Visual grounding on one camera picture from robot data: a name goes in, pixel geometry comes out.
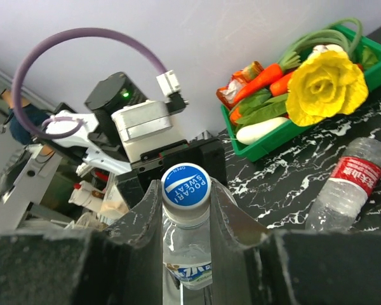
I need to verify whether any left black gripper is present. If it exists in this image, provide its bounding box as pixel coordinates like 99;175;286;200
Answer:
114;138;227;208

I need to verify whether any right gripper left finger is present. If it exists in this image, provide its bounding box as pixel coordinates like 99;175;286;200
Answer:
0;180;163;304

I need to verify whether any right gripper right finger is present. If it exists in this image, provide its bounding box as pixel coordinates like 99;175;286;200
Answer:
210;182;381;304

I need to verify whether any white blue bottle cap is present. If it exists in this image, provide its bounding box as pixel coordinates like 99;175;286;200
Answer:
161;163;211;227

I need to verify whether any clear bottle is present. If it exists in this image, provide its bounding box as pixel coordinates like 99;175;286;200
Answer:
163;208;213;290

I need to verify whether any red cap water bottle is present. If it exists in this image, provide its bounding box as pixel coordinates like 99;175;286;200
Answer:
305;137;381;232

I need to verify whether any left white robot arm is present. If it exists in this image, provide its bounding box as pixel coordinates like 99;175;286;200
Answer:
43;72;227;208

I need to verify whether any colourful snack packet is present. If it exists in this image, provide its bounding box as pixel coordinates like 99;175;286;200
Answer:
216;61;264;110

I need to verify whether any person in background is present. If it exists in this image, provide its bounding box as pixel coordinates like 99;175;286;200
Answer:
0;88;47;146

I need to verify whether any green toy leafy vegetable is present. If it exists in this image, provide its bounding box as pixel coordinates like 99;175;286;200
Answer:
229;88;288;127

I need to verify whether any orange toy carrot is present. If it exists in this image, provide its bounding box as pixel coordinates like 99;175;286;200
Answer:
234;63;284;104
269;71;294;97

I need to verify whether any yellow toy cabbage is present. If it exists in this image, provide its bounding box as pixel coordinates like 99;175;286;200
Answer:
286;50;369;127

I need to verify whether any green plastic basket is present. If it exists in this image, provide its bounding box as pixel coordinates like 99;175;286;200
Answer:
220;25;381;163

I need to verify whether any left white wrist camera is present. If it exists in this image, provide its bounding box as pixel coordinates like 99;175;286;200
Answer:
111;70;189;163

